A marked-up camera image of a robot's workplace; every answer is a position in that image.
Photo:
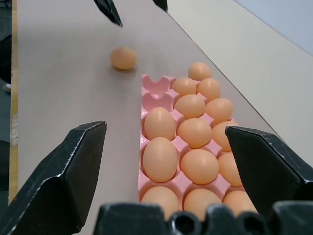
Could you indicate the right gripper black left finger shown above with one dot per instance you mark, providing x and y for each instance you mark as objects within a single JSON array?
[{"x": 56, "y": 176}]

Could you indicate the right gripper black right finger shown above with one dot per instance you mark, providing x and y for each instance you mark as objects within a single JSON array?
[{"x": 266, "y": 166}]

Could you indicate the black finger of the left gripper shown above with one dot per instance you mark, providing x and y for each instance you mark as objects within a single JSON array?
[
  {"x": 161, "y": 3},
  {"x": 109, "y": 11}
]

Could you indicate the brown egg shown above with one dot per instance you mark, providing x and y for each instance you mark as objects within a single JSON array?
[
  {"x": 237, "y": 200},
  {"x": 209, "y": 89},
  {"x": 123, "y": 58},
  {"x": 190, "y": 106},
  {"x": 160, "y": 160},
  {"x": 199, "y": 166},
  {"x": 201, "y": 200},
  {"x": 160, "y": 195},
  {"x": 194, "y": 133},
  {"x": 159, "y": 123},
  {"x": 227, "y": 169},
  {"x": 184, "y": 86},
  {"x": 220, "y": 137},
  {"x": 200, "y": 71},
  {"x": 219, "y": 110}
]

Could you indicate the pink plastic egg tray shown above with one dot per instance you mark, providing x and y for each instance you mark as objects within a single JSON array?
[{"x": 156, "y": 86}]

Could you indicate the white shoe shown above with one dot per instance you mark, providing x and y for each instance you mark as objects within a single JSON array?
[{"x": 7, "y": 87}]

